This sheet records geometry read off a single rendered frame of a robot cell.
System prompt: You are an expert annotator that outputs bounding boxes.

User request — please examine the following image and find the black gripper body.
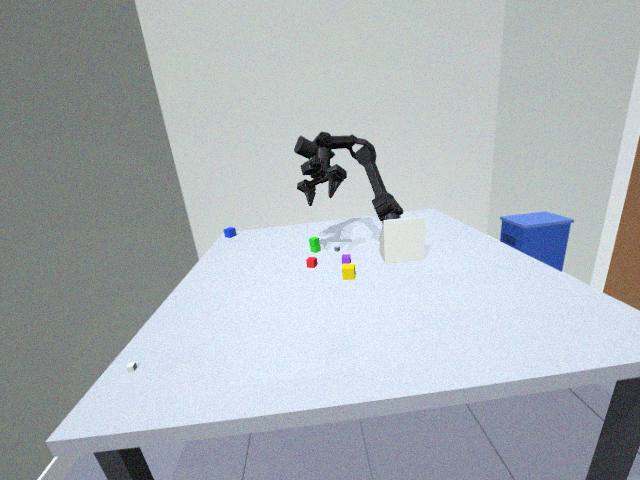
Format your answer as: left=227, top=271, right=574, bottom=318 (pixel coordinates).
left=297, top=158, right=347, bottom=192

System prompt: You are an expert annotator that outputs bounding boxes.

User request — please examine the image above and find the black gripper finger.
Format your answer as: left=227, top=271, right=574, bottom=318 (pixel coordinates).
left=299, top=186, right=316, bottom=206
left=326, top=172, right=344, bottom=198

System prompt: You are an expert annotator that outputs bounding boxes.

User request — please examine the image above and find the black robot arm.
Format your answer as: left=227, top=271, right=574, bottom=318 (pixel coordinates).
left=294, top=132, right=403, bottom=221

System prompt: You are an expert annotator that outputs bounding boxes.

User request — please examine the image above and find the yellow block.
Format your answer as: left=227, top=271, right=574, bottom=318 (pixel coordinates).
left=342, top=264, right=356, bottom=280

